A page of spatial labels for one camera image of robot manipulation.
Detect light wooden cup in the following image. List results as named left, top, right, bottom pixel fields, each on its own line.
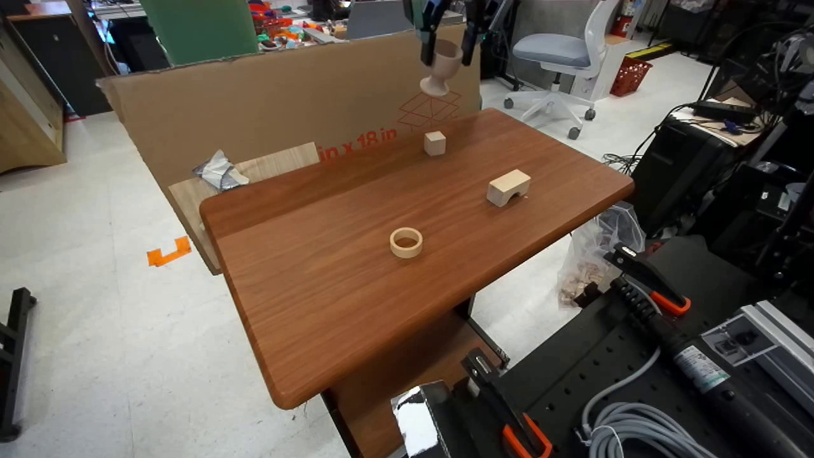
left=417, top=38, right=465, bottom=99

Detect grey white office chair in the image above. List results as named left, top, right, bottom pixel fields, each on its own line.
left=502, top=0, right=624, bottom=142

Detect small wooden cube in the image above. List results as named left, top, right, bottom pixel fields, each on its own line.
left=423, top=127, right=450, bottom=159

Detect wooden arch block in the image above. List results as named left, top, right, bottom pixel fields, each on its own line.
left=483, top=167, right=534, bottom=212

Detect large brown cardboard sheet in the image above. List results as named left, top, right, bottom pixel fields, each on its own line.
left=96, top=22, right=487, bottom=277

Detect light plywood board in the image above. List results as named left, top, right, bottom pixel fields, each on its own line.
left=166, top=140, right=323, bottom=276

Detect green board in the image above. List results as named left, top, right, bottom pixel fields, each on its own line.
left=137, top=0, right=262, bottom=69

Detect crumpled grey plastic wrap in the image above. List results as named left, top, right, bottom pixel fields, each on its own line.
left=192, top=147, right=255, bottom=195

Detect clear plastic bag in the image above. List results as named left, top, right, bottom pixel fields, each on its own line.
left=554, top=202, right=648, bottom=310

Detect brown table base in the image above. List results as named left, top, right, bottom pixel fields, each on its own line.
left=322, top=299, right=511, bottom=458

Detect wooden cabinet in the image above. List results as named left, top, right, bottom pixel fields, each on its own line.
left=0, top=24, right=72, bottom=178

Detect black cylindrical bar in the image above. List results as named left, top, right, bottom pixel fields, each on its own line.
left=612, top=276, right=809, bottom=458

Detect black metal stand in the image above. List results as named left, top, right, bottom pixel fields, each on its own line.
left=0, top=286, right=42, bottom=444

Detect light wooden ring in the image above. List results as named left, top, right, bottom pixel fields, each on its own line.
left=388, top=224, right=427, bottom=263

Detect black clamp orange handle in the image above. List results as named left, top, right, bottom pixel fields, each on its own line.
left=608, top=245, right=696, bottom=320
left=458, top=348, right=558, bottom=458

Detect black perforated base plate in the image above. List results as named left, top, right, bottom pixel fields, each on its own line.
left=440, top=235, right=814, bottom=458

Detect coiled grey cable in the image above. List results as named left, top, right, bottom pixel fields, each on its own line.
left=577, top=345, right=722, bottom=458

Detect silver aluminium extrusion rail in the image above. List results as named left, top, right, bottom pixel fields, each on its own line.
left=737, top=299, right=814, bottom=418

